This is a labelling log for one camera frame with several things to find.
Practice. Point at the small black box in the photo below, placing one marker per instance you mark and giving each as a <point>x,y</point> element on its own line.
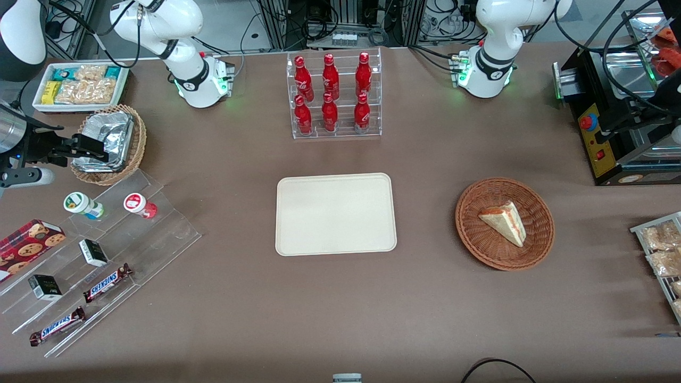
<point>93,252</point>
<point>44,287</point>

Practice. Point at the light wicker basket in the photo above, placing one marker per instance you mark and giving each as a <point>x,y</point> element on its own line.
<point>139,143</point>

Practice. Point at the grey power strip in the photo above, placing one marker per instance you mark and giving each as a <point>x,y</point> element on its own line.
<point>344,38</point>

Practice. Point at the red cola bottle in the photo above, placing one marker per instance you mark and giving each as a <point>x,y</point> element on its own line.
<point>362,116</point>
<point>363,74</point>
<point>330,116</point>
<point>303,80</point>
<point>303,118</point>
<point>330,77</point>

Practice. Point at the yellow snack packet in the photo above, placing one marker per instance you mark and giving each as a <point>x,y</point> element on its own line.
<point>50,92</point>

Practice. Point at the Snickers bar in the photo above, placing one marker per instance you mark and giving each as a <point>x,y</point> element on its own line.
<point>106,283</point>
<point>56,326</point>

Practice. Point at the clear bag of snacks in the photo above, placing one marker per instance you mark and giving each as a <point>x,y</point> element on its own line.
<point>662,236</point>
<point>665,263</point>

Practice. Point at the small grey box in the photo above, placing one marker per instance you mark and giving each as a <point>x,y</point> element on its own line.
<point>347,378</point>

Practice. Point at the beige plastic tray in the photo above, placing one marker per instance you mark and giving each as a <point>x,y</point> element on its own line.
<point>335,214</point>

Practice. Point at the wrapped cake slice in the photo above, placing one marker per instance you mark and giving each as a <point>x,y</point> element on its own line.
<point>505,222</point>

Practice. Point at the clear acrylic stepped shelf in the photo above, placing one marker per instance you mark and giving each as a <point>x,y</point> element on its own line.
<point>159,234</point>

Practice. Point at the green lid yogurt cup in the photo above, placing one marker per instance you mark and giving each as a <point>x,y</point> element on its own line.
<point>82,205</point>

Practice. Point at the white rectangular snack bin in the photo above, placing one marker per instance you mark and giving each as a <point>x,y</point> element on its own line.
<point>37,103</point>

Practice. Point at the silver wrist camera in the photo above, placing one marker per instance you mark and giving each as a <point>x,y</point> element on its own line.
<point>26,176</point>

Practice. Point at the brown wicker basket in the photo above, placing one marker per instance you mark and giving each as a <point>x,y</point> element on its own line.
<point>504,255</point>

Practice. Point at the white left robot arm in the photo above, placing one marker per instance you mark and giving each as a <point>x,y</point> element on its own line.
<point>497,32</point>

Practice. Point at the large cracker bag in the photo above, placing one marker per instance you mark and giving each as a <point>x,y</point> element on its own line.
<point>85,91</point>

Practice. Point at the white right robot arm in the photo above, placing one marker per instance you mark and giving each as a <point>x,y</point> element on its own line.
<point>186,21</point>

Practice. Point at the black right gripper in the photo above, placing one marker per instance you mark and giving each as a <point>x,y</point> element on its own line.
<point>40,147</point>

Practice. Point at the clear acrylic bottle rack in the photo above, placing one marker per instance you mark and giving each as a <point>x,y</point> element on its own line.
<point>336,130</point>

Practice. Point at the red gum bottle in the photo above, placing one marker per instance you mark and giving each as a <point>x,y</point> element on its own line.
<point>139,204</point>

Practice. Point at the black machine with red button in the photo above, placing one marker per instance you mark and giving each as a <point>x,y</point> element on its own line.
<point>596,143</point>

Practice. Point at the stack of foil trays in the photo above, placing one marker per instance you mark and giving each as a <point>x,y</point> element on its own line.
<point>114,130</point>

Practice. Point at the teal snack packet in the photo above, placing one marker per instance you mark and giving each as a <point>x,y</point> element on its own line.
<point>113,72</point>
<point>63,73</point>

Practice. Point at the small cracker bag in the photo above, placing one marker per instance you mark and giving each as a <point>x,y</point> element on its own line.
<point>91,72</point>

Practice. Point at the red cookie box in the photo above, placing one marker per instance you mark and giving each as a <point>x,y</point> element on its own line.
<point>26,247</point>

